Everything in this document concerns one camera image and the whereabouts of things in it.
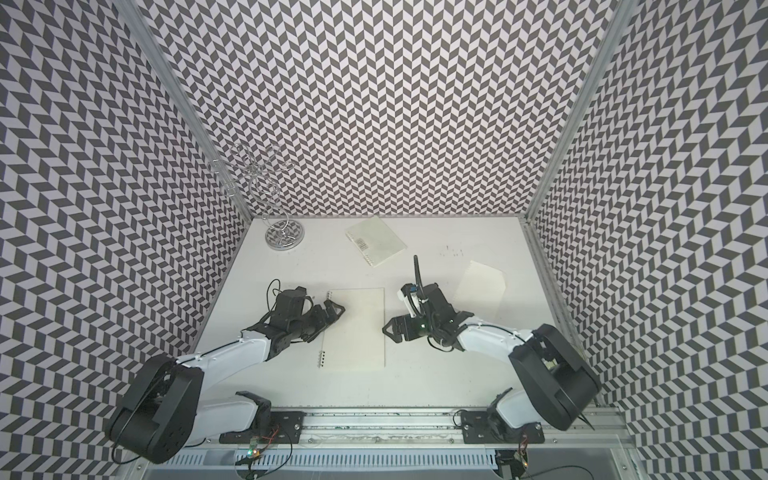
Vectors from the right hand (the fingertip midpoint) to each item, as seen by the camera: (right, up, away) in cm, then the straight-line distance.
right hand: (395, 332), depth 85 cm
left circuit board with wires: (-30, -23, -16) cm, 41 cm away
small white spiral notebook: (-8, +26, +26) cm, 38 cm away
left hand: (-18, +3, +4) cm, 18 cm away
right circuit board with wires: (+27, -24, -18) cm, 41 cm away
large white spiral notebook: (-12, -2, +2) cm, 12 cm away
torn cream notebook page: (+28, +10, +12) cm, 32 cm away
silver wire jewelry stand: (-48, +53, +22) cm, 75 cm away
